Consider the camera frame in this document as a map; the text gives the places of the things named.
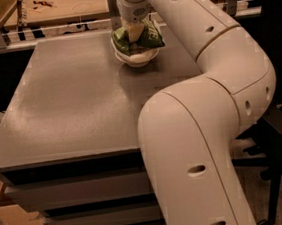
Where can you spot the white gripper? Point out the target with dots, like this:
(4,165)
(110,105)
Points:
(132,11)

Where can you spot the green jalapeno chip bag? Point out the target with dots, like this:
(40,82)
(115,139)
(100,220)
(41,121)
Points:
(151,38)

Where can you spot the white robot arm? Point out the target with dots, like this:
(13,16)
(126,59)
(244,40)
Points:
(186,130)

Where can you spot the white paper bowl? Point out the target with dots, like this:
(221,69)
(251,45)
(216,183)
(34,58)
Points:
(137,60)

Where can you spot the red tool on desk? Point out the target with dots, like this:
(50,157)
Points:
(44,3)

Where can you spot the grey drawer cabinet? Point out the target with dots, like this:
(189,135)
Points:
(69,148)

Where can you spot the black office chair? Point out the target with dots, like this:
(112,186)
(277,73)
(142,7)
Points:
(267,133)

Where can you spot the middle metal bracket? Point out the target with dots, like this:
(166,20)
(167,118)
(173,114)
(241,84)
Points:
(114,14)

